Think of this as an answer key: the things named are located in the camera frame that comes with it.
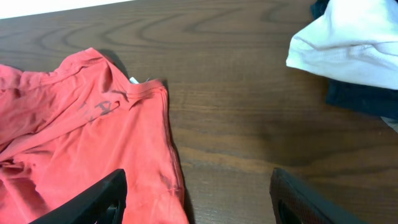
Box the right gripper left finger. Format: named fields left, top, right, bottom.
left=31, top=169, right=127, bottom=224

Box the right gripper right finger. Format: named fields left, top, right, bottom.
left=269, top=168, right=366, bottom=224

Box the red t-shirt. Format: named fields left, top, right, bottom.
left=1, top=48, right=188, bottom=223

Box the grey garment on pile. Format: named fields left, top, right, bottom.
left=381, top=117, right=398, bottom=133

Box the navy garment on pile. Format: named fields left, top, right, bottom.
left=311, top=1, right=397, bottom=119

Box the white garment on pile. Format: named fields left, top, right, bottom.
left=286, top=0, right=397, bottom=90

